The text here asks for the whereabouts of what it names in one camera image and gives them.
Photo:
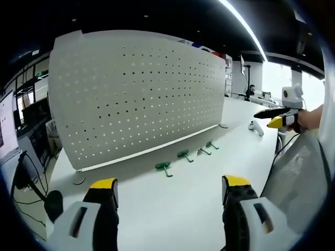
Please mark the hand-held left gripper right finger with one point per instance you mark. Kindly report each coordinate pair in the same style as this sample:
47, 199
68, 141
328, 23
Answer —
251, 217

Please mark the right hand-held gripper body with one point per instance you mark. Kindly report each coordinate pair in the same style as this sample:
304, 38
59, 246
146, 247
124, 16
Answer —
291, 95

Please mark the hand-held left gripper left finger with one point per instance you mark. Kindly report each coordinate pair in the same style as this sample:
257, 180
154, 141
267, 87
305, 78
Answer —
78, 217

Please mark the green hook assembly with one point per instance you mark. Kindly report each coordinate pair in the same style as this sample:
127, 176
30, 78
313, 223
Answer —
211, 145
184, 154
164, 167

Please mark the grey metal hook assembly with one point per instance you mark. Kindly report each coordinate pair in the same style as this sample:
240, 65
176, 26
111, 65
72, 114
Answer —
203, 151

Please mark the white perforated mounting plate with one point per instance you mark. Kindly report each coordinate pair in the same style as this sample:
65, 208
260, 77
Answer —
136, 102

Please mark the white game controller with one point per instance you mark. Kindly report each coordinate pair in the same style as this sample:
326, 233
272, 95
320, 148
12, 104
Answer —
256, 127

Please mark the black round stand base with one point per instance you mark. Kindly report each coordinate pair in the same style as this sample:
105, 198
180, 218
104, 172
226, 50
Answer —
54, 204

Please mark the person's white shirt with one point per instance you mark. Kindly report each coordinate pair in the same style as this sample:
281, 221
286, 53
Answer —
329, 109

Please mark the monitor on black stand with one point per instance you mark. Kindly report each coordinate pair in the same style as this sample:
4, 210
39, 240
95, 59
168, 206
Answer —
244, 68

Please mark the white mesh office chair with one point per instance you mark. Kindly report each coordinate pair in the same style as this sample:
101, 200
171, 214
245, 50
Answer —
295, 177

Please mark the ceiling light strip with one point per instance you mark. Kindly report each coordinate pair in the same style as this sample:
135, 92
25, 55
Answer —
248, 28

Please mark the computer monitor with white screen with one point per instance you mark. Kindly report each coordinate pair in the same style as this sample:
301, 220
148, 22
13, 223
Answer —
7, 128

